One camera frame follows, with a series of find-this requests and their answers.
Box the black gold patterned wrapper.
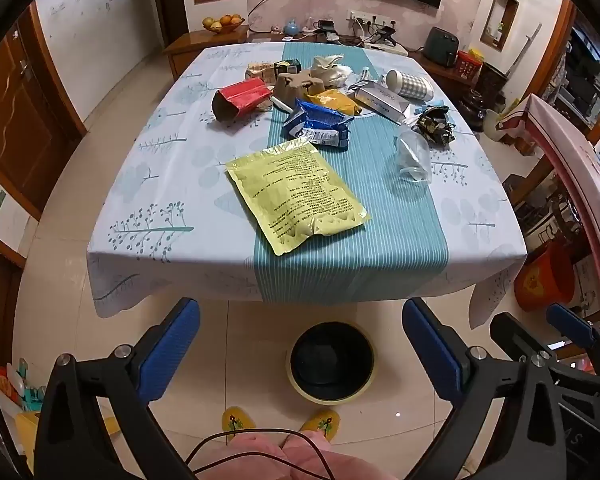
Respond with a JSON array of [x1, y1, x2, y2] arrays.
[[416, 105, 456, 147]]

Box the blue snack packet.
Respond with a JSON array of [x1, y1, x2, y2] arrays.
[[282, 99, 355, 151]]

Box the yellow slipper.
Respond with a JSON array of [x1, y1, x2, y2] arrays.
[[221, 406, 257, 443], [300, 409, 342, 445]]

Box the pink fleece pants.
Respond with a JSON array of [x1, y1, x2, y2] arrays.
[[225, 432, 396, 480]]

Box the dark air fryer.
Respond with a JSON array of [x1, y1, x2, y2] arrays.
[[425, 26, 458, 68]]

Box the red paper packet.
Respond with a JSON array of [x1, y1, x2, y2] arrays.
[[211, 77, 273, 123]]

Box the cardboard egg carton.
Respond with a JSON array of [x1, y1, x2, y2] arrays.
[[271, 71, 326, 106]]

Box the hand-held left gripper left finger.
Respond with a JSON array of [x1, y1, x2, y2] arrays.
[[32, 297, 201, 480]]

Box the wooden wall niches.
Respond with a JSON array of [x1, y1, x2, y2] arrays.
[[480, 0, 528, 52]]

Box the black yellow-rimmed trash bin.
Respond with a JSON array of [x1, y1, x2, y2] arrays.
[[286, 321, 376, 406]]

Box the white green wrapper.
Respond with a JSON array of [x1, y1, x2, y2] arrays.
[[350, 67, 383, 92]]

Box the tan small packet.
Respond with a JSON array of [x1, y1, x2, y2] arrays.
[[245, 61, 276, 83]]

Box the pink red furniture edge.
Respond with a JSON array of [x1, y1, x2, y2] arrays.
[[522, 92, 600, 346]]

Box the white plastic bag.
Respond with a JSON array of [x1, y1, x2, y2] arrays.
[[310, 54, 353, 88]]

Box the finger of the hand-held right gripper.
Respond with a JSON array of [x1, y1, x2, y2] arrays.
[[489, 311, 600, 401], [546, 302, 600, 376]]

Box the table with patterned cloth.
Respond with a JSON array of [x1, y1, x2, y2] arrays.
[[87, 40, 528, 328]]

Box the wall power outlets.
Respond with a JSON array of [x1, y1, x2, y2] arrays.
[[347, 9, 398, 28]]

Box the white silver candy packet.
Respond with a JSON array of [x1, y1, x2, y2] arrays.
[[349, 82, 412, 125]]

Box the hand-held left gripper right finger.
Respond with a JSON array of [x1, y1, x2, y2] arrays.
[[402, 297, 566, 480]]

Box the checkered paper cup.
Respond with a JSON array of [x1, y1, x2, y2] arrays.
[[385, 69, 435, 101]]

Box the colourful packets pile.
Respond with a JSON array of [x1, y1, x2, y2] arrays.
[[0, 357, 46, 461]]

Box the yellow printed pouch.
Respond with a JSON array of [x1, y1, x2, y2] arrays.
[[224, 137, 372, 257]]

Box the brown wooden door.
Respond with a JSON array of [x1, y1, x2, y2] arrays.
[[0, 2, 88, 221]]

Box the black cable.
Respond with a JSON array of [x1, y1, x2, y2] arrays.
[[182, 427, 338, 480]]

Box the clear plastic cup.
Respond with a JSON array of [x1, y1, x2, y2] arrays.
[[396, 130, 433, 183]]

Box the orange plastic bucket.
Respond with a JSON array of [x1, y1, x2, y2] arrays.
[[514, 242, 577, 311]]

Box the white flat box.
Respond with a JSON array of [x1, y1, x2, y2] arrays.
[[367, 42, 410, 58]]

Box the orange yellow bag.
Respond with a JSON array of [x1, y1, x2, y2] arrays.
[[304, 89, 363, 117]]

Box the fruit bowl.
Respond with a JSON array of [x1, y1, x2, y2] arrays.
[[202, 14, 246, 35]]

